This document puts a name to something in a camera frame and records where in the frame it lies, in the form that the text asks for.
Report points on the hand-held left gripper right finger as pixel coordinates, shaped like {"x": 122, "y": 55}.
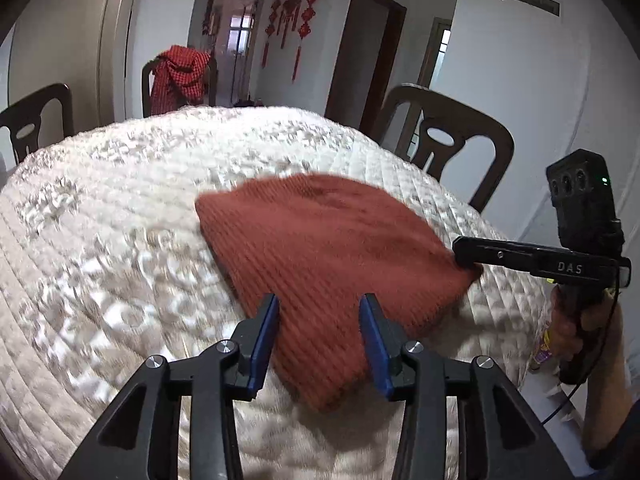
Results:
{"x": 376, "y": 350}

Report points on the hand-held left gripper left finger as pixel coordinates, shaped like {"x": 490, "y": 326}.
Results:
{"x": 263, "y": 345}

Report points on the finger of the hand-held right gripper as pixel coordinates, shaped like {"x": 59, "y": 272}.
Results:
{"x": 492, "y": 252}

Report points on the rust red knit garment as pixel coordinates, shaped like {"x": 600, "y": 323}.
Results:
{"x": 325, "y": 240}

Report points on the person's right forearm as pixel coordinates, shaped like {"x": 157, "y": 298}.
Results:
{"x": 605, "y": 400}

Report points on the person's right hand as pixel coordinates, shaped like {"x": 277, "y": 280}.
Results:
{"x": 567, "y": 340}

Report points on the purple yellow packet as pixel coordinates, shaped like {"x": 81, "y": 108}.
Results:
{"x": 542, "y": 355}

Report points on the dark wooden chair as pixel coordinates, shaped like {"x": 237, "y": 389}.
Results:
{"x": 146, "y": 90}
{"x": 480, "y": 130}
{"x": 55, "y": 105}

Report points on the white quilted tablecloth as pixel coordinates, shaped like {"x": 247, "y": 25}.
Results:
{"x": 100, "y": 260}

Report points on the narrow glass door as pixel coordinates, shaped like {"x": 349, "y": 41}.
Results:
{"x": 440, "y": 50}

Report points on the brown wooden door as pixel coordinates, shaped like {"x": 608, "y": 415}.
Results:
{"x": 365, "y": 60}

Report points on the red plaid garment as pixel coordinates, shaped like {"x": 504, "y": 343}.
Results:
{"x": 177, "y": 80}

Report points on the large red knot decoration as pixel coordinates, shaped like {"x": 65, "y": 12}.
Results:
{"x": 312, "y": 5}

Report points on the medium red knot decoration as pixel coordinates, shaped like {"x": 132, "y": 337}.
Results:
{"x": 290, "y": 7}

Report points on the red hanging ornament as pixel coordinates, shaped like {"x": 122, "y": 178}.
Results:
{"x": 210, "y": 17}

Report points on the beige cabinet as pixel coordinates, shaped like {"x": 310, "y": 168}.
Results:
{"x": 60, "y": 50}

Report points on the open doorway frame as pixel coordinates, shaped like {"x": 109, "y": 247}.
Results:
{"x": 196, "y": 35}

